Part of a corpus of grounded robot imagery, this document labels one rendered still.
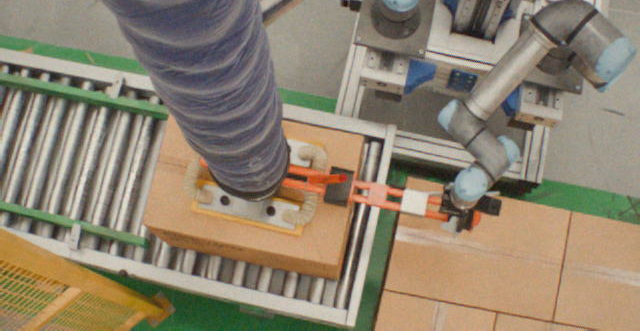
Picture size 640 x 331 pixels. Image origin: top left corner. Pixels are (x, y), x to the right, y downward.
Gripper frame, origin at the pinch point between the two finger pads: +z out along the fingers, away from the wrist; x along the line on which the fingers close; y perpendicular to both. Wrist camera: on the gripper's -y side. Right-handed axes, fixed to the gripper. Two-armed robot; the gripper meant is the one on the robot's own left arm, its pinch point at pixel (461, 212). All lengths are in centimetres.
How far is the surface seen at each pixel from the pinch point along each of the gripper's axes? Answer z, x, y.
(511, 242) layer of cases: 54, -5, -25
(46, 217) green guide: 45, 25, 133
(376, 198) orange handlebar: -0.7, 1.6, 24.1
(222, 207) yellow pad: 11, 12, 67
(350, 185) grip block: -0.9, -0.3, 31.9
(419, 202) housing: -0.8, 0.1, 12.2
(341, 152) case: 13.8, -12.8, 37.4
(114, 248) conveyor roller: 54, 28, 109
